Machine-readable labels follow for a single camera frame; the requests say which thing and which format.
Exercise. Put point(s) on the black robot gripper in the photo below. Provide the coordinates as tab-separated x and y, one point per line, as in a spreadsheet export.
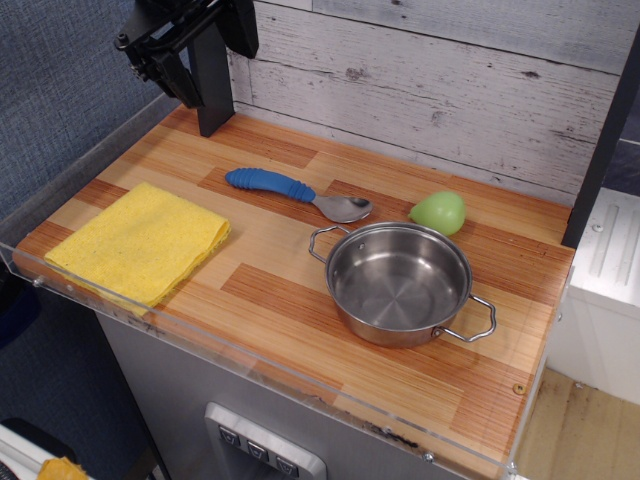
157	31

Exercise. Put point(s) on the blue handled metal spoon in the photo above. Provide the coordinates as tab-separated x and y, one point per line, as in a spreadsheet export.
339	209

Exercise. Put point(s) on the yellow cloth napkin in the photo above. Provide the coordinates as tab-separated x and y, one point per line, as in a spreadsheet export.
141	247

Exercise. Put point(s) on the stainless steel pot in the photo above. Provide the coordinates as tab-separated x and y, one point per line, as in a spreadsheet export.
398	284

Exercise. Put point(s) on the clear acrylic table guard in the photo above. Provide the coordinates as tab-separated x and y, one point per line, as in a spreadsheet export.
263	280

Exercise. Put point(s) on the green plastic pear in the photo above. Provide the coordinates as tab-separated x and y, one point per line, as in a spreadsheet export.
443	211

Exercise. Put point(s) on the grey toy fridge cabinet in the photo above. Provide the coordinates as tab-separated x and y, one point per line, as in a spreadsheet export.
365	415

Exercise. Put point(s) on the silver dispenser button panel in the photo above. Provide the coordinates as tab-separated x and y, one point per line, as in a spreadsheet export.
262	445

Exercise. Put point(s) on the yellow cloth scrap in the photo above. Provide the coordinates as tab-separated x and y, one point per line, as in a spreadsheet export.
61	469

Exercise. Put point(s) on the white metal side unit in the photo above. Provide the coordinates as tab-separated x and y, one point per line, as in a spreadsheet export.
595	339

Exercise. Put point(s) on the black vertical post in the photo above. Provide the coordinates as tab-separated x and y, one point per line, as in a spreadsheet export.
612	129

